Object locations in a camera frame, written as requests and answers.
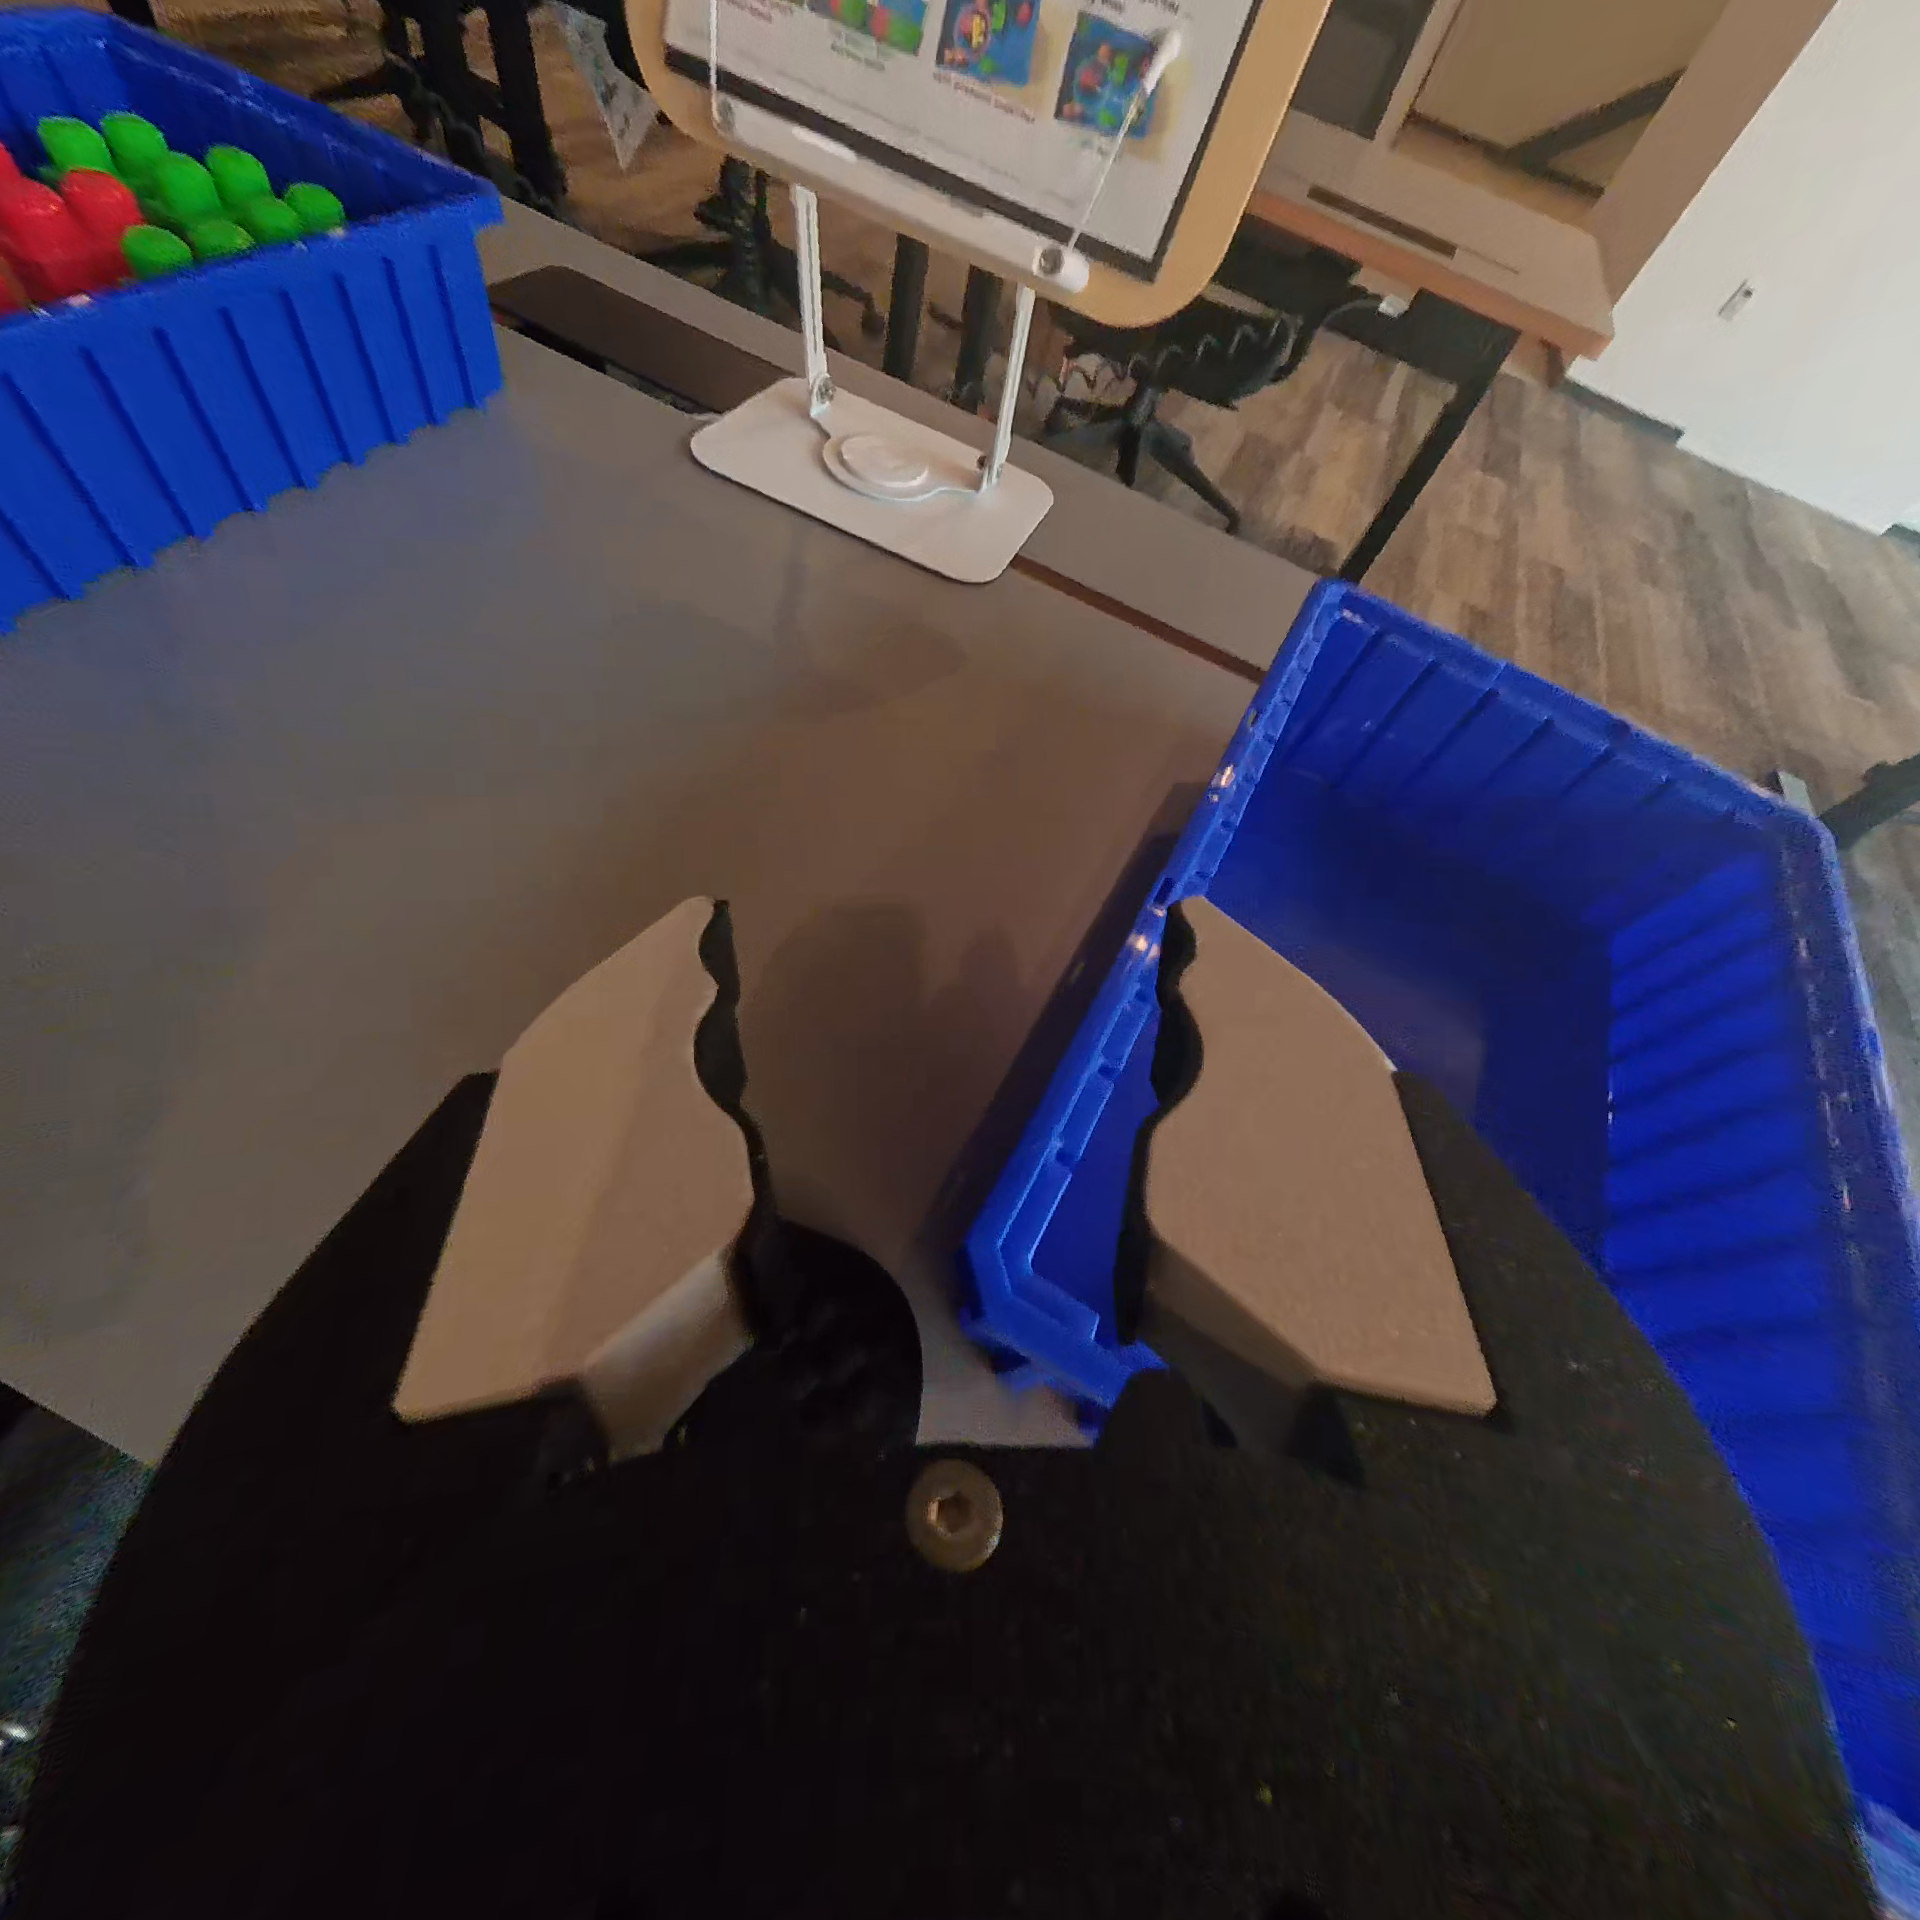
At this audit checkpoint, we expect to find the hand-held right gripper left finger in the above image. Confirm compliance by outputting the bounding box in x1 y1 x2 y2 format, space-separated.
390 894 769 1464

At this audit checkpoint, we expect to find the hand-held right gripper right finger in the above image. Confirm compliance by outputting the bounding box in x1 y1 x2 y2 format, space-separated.
1117 894 1503 1473

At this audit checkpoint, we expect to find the blue plastic bin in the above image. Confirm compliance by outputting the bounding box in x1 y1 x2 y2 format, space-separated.
955 581 1920 1863
0 100 506 632

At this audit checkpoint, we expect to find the red two-stud building block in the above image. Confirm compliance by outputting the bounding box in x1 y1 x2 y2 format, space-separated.
0 145 79 243
16 187 147 309

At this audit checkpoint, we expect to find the black textured wrist rest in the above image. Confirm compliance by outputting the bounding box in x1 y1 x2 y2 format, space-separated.
736 1217 948 1458

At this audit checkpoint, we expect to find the black office chair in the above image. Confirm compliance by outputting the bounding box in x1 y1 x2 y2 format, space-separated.
1050 287 1353 528

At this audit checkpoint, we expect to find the wooden office desk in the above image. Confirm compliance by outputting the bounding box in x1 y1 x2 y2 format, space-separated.
1246 180 1622 588

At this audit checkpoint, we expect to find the instruction sheet on stand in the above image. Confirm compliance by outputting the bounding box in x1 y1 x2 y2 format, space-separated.
625 0 1333 326

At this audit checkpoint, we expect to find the dark desk cable cover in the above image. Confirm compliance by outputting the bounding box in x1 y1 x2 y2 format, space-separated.
491 264 829 422

